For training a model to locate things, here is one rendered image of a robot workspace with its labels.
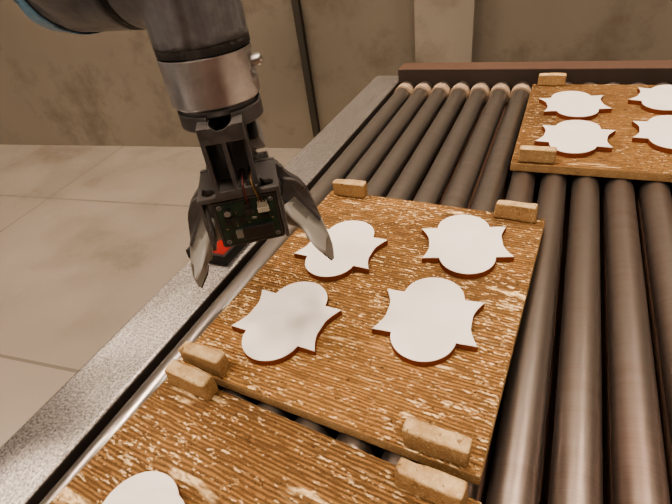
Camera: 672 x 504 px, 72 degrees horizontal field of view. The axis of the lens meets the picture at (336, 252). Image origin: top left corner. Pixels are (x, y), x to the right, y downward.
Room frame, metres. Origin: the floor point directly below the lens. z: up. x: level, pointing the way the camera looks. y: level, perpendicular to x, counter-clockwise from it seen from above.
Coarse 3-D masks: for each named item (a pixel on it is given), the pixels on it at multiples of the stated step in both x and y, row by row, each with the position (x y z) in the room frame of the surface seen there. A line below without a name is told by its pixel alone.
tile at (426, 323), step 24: (408, 288) 0.43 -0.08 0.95; (432, 288) 0.42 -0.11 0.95; (456, 288) 0.41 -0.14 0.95; (408, 312) 0.39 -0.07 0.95; (432, 312) 0.38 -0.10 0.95; (456, 312) 0.37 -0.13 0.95; (408, 336) 0.35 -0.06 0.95; (432, 336) 0.34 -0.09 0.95; (456, 336) 0.34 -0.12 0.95; (408, 360) 0.32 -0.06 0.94; (432, 360) 0.31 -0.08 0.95
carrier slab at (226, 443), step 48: (144, 432) 0.29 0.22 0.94; (192, 432) 0.28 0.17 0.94; (240, 432) 0.27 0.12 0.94; (288, 432) 0.26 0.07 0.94; (96, 480) 0.24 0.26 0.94; (192, 480) 0.23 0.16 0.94; (240, 480) 0.22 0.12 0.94; (288, 480) 0.21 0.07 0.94; (336, 480) 0.21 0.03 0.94; (384, 480) 0.20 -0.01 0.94
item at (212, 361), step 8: (184, 344) 0.38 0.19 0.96; (192, 344) 0.37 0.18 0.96; (184, 352) 0.37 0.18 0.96; (192, 352) 0.36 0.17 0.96; (200, 352) 0.36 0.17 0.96; (208, 352) 0.36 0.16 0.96; (216, 352) 0.36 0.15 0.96; (184, 360) 0.37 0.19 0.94; (192, 360) 0.36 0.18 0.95; (200, 360) 0.35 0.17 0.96; (208, 360) 0.35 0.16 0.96; (216, 360) 0.34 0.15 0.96; (224, 360) 0.35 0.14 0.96; (200, 368) 0.36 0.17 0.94; (208, 368) 0.35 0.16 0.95; (216, 368) 0.34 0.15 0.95; (224, 368) 0.35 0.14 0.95
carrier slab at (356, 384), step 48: (288, 240) 0.59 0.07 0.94; (528, 240) 0.50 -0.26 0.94; (336, 288) 0.46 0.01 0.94; (384, 288) 0.44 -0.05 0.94; (480, 288) 0.42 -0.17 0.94; (528, 288) 0.41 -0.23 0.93; (240, 336) 0.40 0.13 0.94; (336, 336) 0.38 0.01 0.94; (384, 336) 0.36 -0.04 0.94; (480, 336) 0.34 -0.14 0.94; (240, 384) 0.33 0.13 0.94; (288, 384) 0.32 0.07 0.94; (336, 384) 0.31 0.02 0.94; (384, 384) 0.30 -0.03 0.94; (432, 384) 0.29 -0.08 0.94; (480, 384) 0.28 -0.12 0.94; (384, 432) 0.25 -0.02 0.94; (480, 432) 0.23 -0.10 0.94; (480, 480) 0.19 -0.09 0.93
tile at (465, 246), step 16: (448, 224) 0.55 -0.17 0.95; (464, 224) 0.54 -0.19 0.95; (480, 224) 0.54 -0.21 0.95; (432, 240) 0.52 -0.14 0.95; (448, 240) 0.51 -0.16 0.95; (464, 240) 0.51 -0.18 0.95; (480, 240) 0.50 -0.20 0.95; (496, 240) 0.49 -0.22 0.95; (432, 256) 0.48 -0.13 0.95; (448, 256) 0.48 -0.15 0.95; (464, 256) 0.47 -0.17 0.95; (480, 256) 0.47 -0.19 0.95; (496, 256) 0.46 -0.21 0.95; (512, 256) 0.46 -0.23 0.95; (448, 272) 0.45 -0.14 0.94; (464, 272) 0.44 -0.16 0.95; (480, 272) 0.44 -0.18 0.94
